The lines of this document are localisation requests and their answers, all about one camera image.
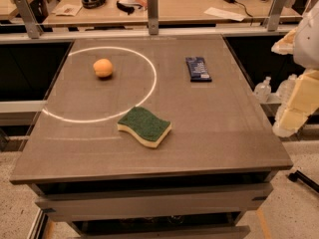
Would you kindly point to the grey metal bracket middle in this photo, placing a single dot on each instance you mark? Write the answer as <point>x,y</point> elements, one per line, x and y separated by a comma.
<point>153,17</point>

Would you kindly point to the black chair leg base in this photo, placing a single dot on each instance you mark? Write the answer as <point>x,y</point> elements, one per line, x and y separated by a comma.
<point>298,175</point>

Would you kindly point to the grey metal bracket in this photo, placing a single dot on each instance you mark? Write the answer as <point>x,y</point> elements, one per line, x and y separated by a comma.
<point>33,29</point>
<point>153,17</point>
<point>271,22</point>

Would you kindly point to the grey metal bracket left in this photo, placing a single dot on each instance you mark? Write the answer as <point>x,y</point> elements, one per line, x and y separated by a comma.
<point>33,29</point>

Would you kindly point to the green and yellow sponge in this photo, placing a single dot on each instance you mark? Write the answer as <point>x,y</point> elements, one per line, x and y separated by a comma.
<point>144,126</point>

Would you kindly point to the small paper booklet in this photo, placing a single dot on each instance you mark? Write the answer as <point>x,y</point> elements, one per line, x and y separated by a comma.
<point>67,10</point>

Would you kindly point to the orange round fruit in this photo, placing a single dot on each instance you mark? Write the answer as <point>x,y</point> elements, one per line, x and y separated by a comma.
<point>103,68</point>

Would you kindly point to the white paper sheet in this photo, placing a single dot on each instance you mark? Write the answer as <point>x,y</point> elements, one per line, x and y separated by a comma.
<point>224,14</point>

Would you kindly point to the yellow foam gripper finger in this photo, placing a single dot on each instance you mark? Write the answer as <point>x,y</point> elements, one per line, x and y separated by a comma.
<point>300,101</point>
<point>285,45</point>

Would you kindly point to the blue rxbar blueberry bar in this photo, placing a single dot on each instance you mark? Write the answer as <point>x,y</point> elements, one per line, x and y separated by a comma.
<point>197,69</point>

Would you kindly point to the grey cabinet drawer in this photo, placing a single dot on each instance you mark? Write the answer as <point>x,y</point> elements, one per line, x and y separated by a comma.
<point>154,202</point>

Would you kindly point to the clear plastic bottle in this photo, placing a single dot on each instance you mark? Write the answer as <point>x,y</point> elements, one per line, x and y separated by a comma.
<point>263,90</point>
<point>285,88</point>

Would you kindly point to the clear plastic bottle left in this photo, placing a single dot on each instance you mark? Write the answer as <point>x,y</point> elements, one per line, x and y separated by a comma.
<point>263,90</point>

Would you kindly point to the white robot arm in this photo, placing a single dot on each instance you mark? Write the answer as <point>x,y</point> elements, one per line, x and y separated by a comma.
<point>306,42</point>

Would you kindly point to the clear plastic bottle right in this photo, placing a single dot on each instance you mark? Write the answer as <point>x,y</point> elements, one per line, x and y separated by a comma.
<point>285,88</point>

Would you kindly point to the grey metal bracket right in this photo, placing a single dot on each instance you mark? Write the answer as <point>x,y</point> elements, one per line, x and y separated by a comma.
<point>271,22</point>

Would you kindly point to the black sunglasses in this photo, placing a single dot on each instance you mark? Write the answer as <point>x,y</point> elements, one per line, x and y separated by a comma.
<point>129,8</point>

